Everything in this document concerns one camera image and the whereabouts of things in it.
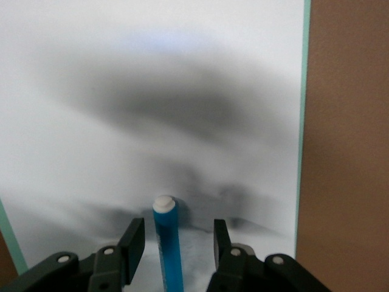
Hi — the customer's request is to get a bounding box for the blue marker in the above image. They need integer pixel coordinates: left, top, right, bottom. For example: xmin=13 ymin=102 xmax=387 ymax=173
xmin=151 ymin=194 xmax=185 ymax=292

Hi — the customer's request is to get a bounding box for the white board with green edge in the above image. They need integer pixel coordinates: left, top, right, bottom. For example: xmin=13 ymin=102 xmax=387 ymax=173
xmin=0 ymin=0 xmax=306 ymax=292

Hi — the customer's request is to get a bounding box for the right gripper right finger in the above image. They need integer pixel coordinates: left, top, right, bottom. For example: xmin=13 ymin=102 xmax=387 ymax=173
xmin=206 ymin=218 xmax=332 ymax=292

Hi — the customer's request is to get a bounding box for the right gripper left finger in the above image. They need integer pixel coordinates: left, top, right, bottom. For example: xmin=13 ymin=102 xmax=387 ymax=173
xmin=0 ymin=217 xmax=146 ymax=292

